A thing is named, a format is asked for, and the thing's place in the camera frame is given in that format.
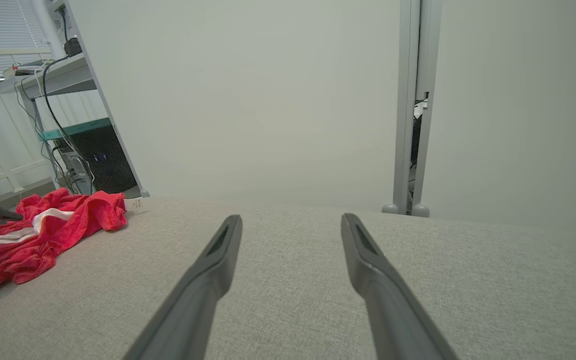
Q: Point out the black computer tower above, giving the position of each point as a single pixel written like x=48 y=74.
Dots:
x=108 y=160

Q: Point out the white power strip red switch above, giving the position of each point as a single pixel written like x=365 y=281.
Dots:
x=25 y=69

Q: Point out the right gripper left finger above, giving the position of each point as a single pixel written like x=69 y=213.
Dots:
x=203 y=285

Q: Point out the grey double partition post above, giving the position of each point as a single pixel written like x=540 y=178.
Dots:
x=404 y=100

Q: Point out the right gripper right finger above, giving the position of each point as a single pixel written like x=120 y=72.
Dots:
x=388 y=305

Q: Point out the teal edged shelf board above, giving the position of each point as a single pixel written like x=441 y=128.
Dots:
x=83 y=127

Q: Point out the grey table leg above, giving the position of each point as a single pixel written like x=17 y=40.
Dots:
x=113 y=125

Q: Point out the grey white desk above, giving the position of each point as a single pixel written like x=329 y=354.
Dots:
x=63 y=75

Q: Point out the red numbered basketball jersey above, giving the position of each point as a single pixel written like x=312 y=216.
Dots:
x=68 y=220

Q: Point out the small black desktop device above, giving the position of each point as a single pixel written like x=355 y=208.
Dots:
x=73 y=47

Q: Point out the white vertical pipe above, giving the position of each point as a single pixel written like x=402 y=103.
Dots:
x=48 y=25

